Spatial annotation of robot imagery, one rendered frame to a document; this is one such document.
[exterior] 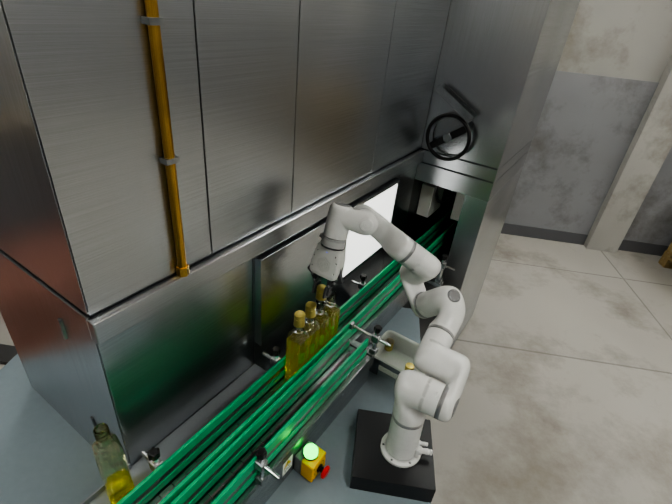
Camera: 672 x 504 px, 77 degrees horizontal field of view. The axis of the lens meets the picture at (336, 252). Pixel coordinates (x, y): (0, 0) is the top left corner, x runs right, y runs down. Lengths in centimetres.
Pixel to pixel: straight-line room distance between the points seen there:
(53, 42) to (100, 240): 34
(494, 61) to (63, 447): 205
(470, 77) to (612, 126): 279
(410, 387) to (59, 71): 102
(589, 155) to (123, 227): 425
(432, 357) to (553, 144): 349
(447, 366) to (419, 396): 12
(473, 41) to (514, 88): 26
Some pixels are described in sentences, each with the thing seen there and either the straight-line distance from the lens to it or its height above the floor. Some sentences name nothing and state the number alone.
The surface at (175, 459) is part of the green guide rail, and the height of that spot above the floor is 95.
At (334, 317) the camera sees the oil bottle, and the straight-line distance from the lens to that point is 146.
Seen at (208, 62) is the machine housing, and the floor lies 185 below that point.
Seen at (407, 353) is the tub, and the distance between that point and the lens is 179.
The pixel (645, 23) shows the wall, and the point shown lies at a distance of 456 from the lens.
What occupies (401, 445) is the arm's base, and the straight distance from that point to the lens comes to 137.
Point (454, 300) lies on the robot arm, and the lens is 133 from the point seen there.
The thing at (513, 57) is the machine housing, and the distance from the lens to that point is 196.
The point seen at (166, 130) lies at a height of 174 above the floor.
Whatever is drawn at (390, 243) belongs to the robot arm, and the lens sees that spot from 134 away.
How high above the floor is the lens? 200
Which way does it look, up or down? 32 degrees down
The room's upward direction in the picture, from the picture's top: 6 degrees clockwise
